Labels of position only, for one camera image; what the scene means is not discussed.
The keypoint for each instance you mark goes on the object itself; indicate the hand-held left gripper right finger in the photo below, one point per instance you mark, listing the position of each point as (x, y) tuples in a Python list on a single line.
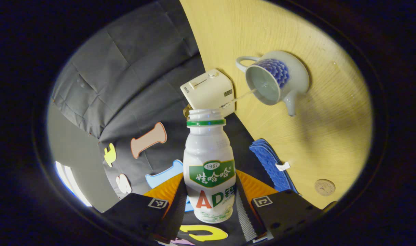
[(245, 215)]

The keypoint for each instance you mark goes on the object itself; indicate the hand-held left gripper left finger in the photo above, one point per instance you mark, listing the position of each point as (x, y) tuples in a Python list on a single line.
[(175, 218)]

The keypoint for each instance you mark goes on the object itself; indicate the white water bottle green label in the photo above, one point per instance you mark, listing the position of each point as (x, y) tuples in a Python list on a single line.
[(208, 150)]

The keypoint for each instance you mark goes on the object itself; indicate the round wooden coaster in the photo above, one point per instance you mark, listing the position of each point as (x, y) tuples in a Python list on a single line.
[(324, 187)]

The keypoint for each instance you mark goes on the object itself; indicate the white blue-patterned teacup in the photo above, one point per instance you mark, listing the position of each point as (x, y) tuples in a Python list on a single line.
[(296, 78)]

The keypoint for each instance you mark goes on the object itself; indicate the blue folded cloth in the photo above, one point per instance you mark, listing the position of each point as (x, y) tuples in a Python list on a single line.
[(269, 160)]

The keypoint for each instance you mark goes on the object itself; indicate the brown bread slice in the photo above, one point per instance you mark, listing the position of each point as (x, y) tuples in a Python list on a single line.
[(186, 112)]

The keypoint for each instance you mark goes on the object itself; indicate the ceiling light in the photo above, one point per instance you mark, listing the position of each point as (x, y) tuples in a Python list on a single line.
[(69, 181)]

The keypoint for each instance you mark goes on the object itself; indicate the white toaster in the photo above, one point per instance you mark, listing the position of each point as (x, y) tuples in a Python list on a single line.
[(208, 92)]

